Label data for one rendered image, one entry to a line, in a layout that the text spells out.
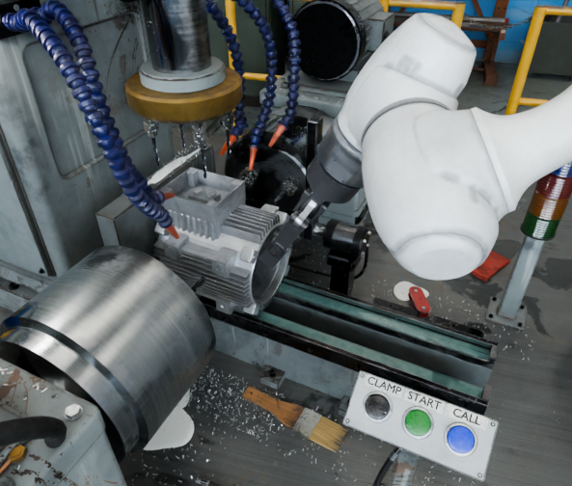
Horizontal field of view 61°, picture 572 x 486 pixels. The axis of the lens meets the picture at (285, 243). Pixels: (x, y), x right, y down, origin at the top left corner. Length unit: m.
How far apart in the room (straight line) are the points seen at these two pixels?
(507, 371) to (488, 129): 0.71
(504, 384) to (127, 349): 0.73
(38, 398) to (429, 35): 0.54
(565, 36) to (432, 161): 5.04
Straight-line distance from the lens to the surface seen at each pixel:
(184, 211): 0.87
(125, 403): 0.65
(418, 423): 0.64
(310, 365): 0.93
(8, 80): 0.83
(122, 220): 0.85
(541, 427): 1.04
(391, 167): 0.45
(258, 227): 0.84
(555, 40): 5.45
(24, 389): 0.60
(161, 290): 0.68
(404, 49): 0.55
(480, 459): 0.65
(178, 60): 0.76
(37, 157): 0.87
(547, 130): 0.47
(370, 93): 0.55
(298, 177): 1.04
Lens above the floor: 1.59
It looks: 37 degrees down
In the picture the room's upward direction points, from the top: straight up
